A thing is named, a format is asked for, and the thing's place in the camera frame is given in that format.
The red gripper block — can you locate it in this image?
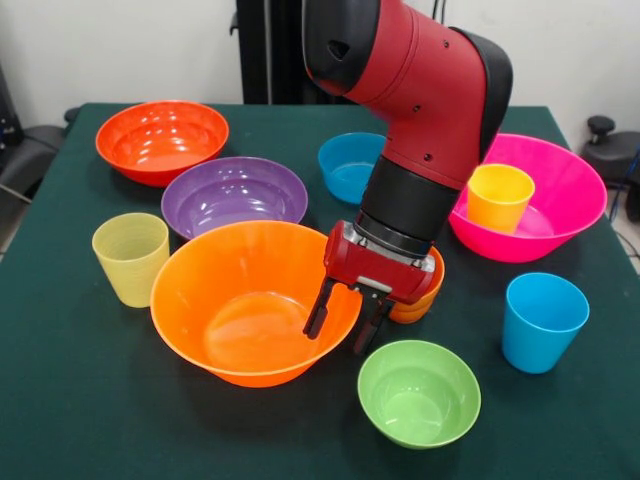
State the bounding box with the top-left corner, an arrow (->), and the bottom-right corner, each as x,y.
302,219 -> 436,356

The large orange plastic bowl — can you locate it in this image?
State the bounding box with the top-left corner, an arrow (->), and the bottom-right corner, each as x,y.
149,220 -> 364,389

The yellow plastic cup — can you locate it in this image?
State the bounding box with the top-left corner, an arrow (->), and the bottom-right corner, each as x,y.
466,163 -> 536,236

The small green plastic bowl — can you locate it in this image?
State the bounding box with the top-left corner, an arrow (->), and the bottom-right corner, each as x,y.
356,339 -> 483,450

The small blue plastic bowl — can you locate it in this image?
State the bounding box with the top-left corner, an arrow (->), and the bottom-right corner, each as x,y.
317,131 -> 389,206

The purple plastic bowl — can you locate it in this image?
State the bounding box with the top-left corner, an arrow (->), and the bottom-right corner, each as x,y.
160,156 -> 309,241

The blue plastic cup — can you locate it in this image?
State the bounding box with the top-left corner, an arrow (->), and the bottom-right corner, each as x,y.
501,272 -> 591,375

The pale yellow-green plastic cup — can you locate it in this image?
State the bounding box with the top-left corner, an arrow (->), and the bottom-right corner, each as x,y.
91,212 -> 171,309

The large pink plastic bowl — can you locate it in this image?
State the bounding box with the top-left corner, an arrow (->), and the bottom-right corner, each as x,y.
448,132 -> 609,264

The red plastic bowl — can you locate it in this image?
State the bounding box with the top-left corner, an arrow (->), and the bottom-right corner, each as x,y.
94,99 -> 231,188

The dark green table cloth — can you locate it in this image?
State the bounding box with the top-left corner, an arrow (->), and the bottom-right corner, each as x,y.
0,102 -> 640,480

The black office chair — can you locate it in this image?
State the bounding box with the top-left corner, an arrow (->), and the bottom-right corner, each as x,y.
582,115 -> 640,224
0,64 -> 66,201

